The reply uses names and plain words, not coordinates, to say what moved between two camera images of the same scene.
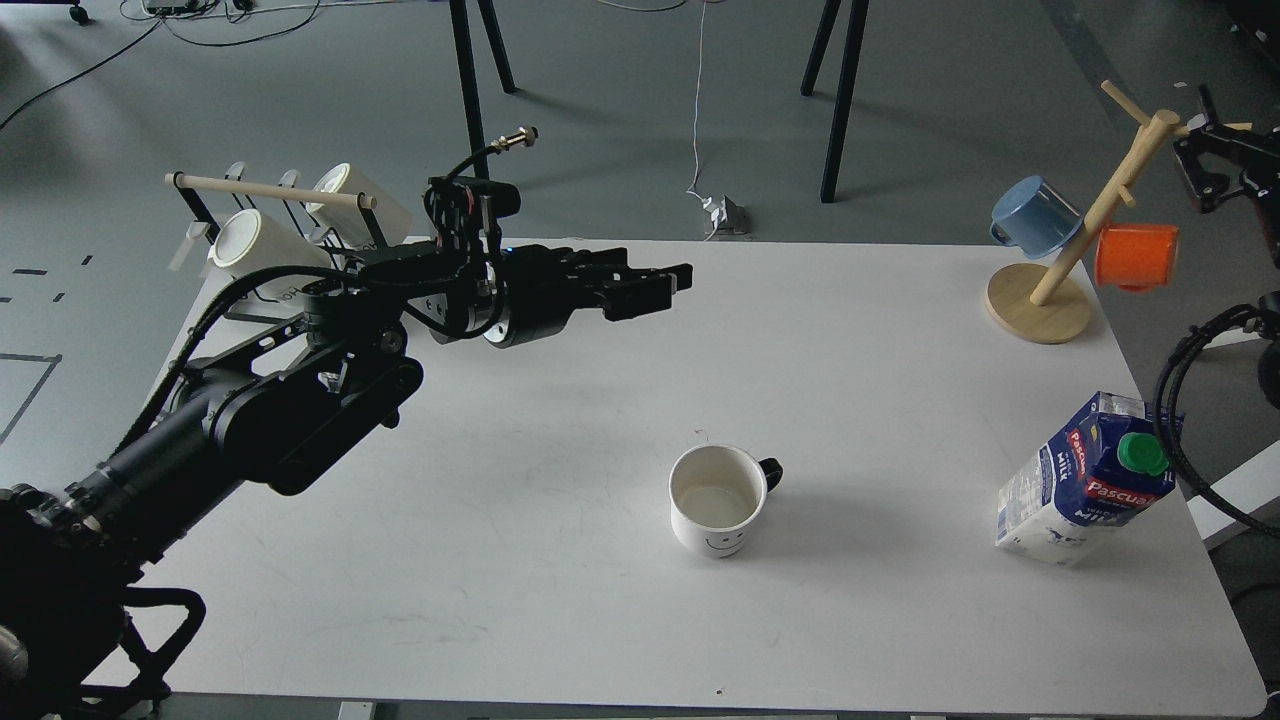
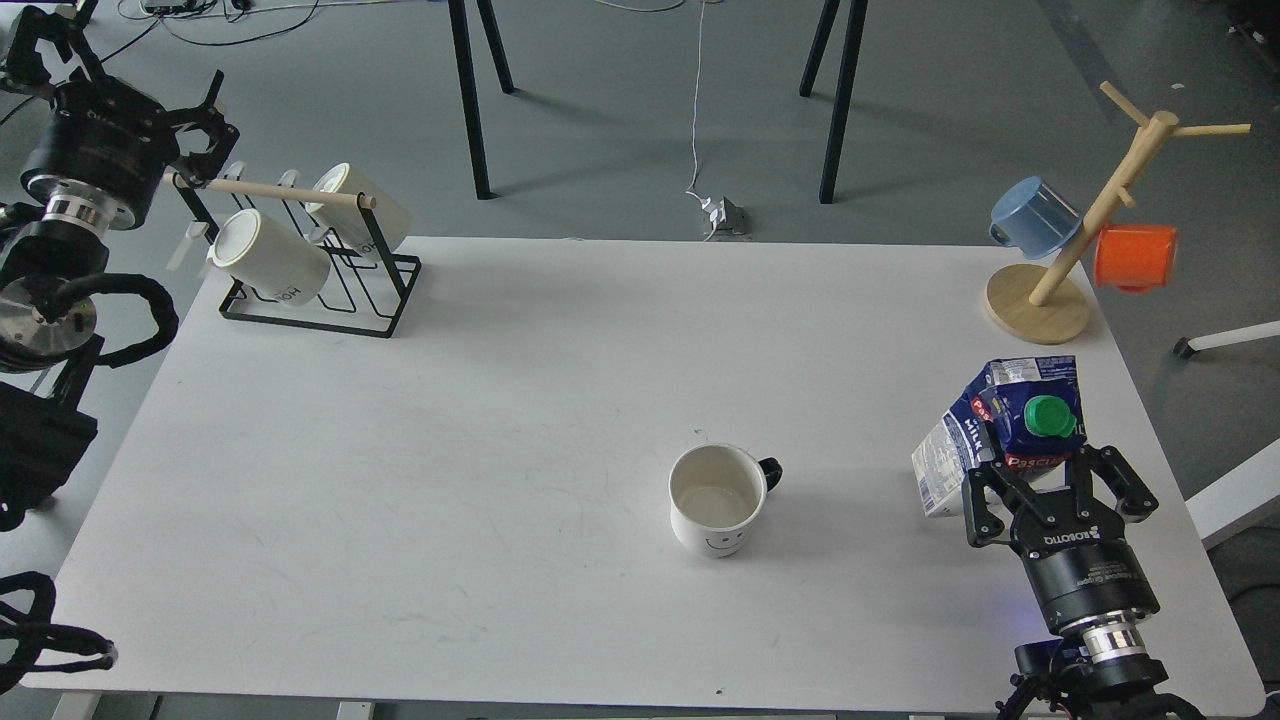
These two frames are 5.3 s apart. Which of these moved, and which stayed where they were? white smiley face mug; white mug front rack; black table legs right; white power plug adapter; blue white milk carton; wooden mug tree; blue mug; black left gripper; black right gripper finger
Moved: black right gripper finger; black left gripper; blue white milk carton
Stayed: blue mug; black table legs right; white smiley face mug; white mug front rack; white power plug adapter; wooden mug tree
